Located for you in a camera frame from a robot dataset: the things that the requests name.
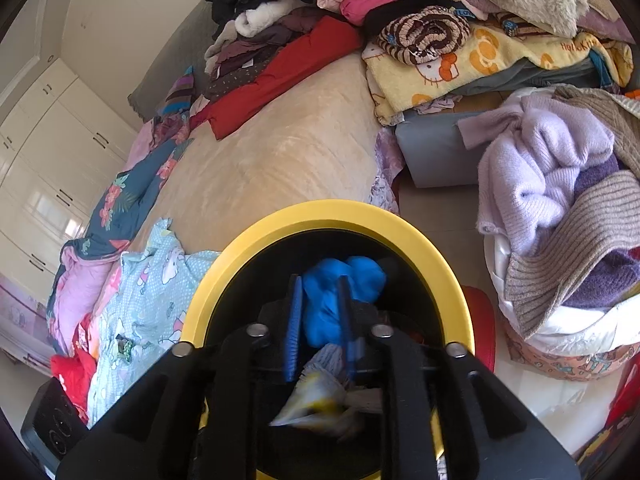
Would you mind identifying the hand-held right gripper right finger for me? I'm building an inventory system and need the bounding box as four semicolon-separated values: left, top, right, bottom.
337;275;583;480

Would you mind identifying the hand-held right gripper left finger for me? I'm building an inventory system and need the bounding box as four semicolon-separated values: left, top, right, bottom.
57;275;306;480

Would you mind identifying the blue plastic bag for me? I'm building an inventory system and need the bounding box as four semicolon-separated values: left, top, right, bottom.
300;256;388;348

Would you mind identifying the yellow wrapper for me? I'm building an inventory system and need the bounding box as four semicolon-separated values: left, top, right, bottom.
270;370;366;441

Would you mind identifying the yellow-rimmed trash bin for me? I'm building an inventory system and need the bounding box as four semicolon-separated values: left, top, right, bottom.
180;199;473;480

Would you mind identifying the red plastic stool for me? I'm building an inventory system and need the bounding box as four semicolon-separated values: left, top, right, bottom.
460;285;497;376

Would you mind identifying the light blue cartoon quilt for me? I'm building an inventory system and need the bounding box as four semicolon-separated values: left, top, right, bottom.
87;217;223;428

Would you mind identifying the lilac floral bed skirt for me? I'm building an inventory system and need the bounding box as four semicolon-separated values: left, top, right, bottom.
370;127;406;216

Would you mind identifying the beige plush bedsheet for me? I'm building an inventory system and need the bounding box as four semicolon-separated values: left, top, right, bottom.
127;52;396;271

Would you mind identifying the pink cartoon blanket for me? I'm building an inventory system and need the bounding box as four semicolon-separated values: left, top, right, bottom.
92;265;123;321

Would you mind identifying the grey storage box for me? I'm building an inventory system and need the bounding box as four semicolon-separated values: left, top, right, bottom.
395;110;483;188

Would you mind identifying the blue floral quilt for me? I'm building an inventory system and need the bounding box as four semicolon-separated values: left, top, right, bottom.
47;137;196;356

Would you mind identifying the red cartoon blanket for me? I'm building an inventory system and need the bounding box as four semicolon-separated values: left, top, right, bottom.
50;315;101;423

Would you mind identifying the white padded jacket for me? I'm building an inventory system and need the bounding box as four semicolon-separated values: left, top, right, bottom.
487;232;640;356

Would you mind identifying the pink cartoon laundry basket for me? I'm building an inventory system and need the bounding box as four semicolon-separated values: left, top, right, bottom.
502;317;640;383

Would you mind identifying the pink pillow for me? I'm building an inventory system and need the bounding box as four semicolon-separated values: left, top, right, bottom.
122;120;171;171

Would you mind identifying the lavender sweater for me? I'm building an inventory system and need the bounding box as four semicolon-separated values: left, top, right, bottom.
457;95;621;256

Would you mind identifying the black device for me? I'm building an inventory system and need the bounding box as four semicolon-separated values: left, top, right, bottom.
20;377;91;476

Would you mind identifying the red folded garment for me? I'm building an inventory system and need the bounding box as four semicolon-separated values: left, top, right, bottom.
189;15;366;141

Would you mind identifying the brown dotted garment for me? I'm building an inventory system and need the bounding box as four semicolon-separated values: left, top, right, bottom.
202;45;281;103

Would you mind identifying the striped pillow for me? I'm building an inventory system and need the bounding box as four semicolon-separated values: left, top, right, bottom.
162;65;197;121

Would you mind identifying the purple sweater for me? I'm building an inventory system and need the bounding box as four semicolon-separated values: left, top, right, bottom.
565;157;640;311

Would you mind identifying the pink cartoon door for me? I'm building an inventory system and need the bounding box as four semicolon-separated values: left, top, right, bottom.
0;280;56;376

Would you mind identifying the cream wardrobe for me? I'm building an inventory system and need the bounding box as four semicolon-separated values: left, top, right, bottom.
0;57;138;291

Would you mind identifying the brown striped knit garment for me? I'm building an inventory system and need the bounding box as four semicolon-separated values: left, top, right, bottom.
377;5;473;66

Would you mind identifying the grey padded headboard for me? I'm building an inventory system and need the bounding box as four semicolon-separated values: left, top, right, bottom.
127;0;221;121

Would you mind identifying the black knit garment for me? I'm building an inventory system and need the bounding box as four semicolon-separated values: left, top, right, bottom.
362;0;471;36

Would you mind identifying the white fleece garment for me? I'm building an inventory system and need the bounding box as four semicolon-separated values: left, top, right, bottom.
205;0;311;61

